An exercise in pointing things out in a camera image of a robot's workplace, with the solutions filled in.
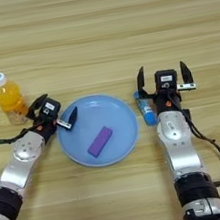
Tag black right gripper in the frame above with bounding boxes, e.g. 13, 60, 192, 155
133, 57, 201, 119

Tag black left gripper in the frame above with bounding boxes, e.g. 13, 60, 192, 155
22, 88, 84, 146

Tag orange juice bottle white cap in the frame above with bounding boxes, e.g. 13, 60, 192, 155
0, 68, 31, 129

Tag purple rectangular block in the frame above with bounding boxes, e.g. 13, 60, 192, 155
83, 124, 117, 160

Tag light blue round plate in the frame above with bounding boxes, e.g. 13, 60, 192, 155
51, 88, 146, 175

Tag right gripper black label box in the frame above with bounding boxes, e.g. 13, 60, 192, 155
152, 67, 180, 93

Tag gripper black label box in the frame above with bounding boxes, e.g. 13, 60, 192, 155
152, 67, 180, 93
36, 96, 65, 124

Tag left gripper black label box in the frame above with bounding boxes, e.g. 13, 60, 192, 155
36, 96, 65, 124

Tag blue glue stick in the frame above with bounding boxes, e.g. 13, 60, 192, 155
132, 88, 159, 128

